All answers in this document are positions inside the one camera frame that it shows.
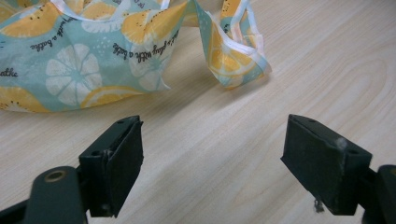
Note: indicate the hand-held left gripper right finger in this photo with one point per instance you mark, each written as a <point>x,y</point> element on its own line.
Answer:
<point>323,168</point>

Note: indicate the citrus print fabric tote bag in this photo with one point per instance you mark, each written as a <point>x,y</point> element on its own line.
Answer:
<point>77,62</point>

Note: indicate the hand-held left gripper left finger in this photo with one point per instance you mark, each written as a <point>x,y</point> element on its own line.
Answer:
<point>118,165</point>

